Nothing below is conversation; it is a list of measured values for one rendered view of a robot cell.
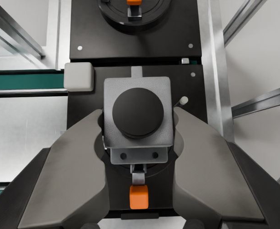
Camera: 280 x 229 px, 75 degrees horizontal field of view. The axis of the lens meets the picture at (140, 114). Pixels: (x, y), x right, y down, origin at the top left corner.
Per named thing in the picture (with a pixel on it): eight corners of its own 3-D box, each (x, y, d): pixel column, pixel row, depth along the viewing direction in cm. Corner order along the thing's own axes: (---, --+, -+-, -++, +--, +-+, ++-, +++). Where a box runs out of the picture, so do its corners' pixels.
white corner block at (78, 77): (96, 94, 34) (90, 87, 30) (71, 94, 34) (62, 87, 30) (96, 70, 35) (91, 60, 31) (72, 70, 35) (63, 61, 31)
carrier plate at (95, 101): (211, 203, 31) (216, 207, 29) (67, 207, 31) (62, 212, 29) (199, 68, 35) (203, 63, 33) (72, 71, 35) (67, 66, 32)
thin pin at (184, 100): (174, 114, 29) (188, 102, 21) (169, 115, 29) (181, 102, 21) (173, 110, 29) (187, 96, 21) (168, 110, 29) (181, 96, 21)
